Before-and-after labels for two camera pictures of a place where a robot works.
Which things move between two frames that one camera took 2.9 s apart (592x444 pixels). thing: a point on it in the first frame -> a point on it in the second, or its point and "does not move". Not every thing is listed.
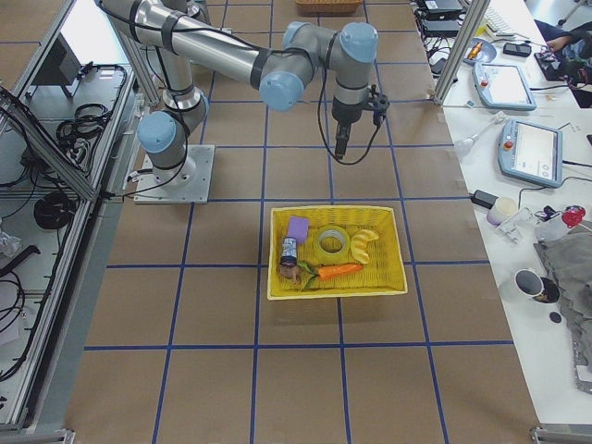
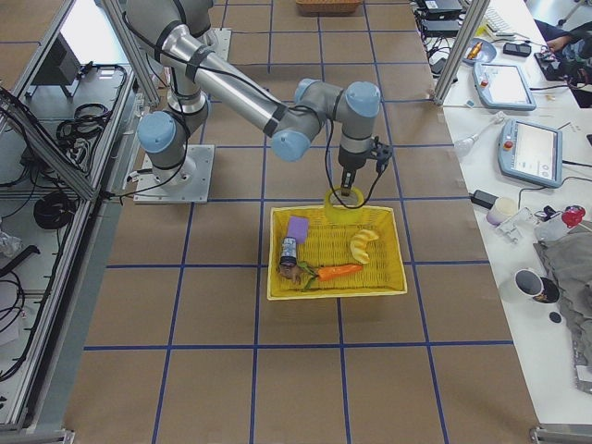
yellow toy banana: x=358 y=244 does not move
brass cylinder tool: x=474 y=50 does not move
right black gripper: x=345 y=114 -> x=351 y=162
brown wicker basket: x=326 y=7 does not move
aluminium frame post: x=461 y=50 does not move
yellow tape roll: x=334 y=231 -> x=340 y=214
